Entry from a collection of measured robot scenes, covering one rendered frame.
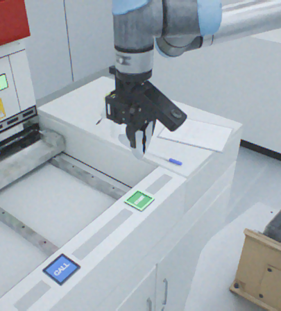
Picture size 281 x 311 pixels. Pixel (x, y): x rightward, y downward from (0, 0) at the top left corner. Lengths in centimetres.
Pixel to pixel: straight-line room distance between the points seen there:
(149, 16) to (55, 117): 70
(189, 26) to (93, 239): 49
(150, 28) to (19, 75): 69
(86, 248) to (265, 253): 38
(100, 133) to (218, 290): 58
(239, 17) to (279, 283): 56
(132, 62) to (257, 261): 49
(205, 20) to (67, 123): 69
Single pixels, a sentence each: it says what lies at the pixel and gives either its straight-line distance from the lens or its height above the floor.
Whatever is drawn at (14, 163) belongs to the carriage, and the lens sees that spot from 125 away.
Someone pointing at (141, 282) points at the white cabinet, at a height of 73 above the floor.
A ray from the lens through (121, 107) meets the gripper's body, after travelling 76.
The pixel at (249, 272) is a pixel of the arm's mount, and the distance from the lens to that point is 89.
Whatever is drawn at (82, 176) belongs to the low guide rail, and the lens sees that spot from 121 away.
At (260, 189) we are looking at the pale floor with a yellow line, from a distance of 255.
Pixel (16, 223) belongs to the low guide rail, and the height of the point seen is 85.
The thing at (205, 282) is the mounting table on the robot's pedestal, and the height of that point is 82.
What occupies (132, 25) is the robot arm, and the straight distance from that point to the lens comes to 68.
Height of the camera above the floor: 160
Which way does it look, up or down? 37 degrees down
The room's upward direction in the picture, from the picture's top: straight up
